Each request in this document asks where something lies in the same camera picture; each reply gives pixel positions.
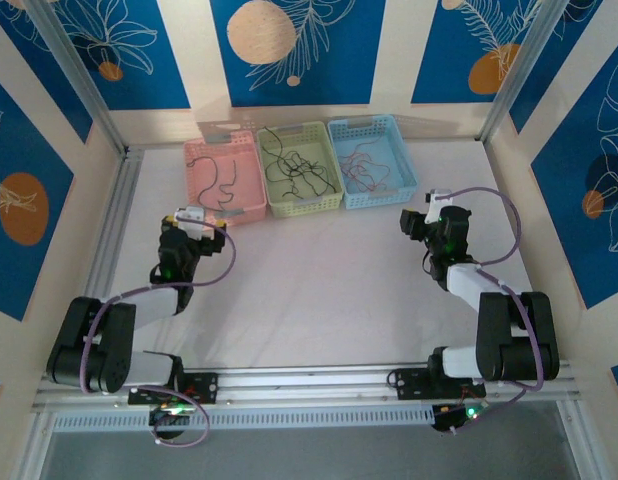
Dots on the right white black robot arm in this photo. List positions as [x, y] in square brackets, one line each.
[469, 285]

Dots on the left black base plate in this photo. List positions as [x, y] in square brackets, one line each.
[209, 387]

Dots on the left controller circuit board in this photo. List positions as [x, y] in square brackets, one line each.
[171, 422]

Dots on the long aluminium frame rail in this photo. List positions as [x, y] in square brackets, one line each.
[309, 382]

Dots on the pink perforated plastic basket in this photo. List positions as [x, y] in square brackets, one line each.
[249, 170]

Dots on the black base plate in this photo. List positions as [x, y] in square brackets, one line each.
[409, 382]
[209, 387]

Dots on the controller circuit board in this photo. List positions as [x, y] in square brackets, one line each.
[451, 420]
[171, 422]

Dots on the aluminium side rail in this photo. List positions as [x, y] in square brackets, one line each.
[119, 200]

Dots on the blue perforated plastic basket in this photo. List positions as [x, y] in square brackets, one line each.
[399, 155]

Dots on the aluminium frame post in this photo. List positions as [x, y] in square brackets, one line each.
[531, 75]
[84, 85]

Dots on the green perforated plastic basket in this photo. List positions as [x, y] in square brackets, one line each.
[309, 145]

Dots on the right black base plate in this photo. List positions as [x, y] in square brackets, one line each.
[409, 382]

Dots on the aluminium frame bar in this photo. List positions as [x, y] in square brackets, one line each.
[574, 440]
[31, 445]

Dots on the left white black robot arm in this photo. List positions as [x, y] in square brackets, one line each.
[154, 302]

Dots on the right controller circuit board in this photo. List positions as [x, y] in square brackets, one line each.
[451, 420]

